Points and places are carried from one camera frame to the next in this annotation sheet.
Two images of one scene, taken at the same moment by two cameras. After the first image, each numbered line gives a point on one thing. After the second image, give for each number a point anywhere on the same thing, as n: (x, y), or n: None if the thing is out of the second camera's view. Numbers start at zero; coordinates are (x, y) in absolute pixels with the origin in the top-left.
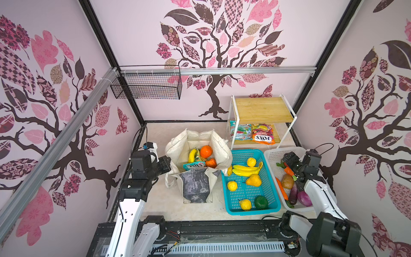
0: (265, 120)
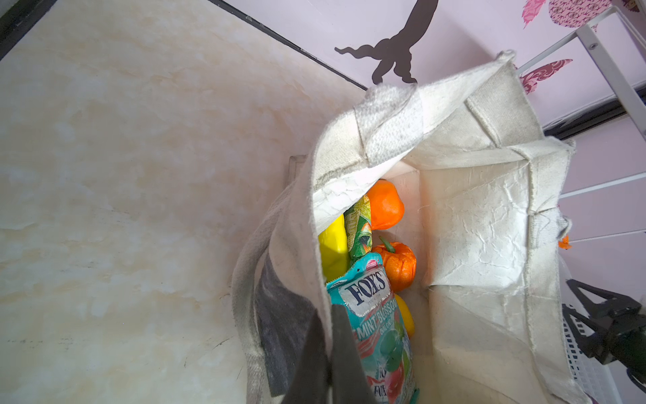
0: (613, 70)
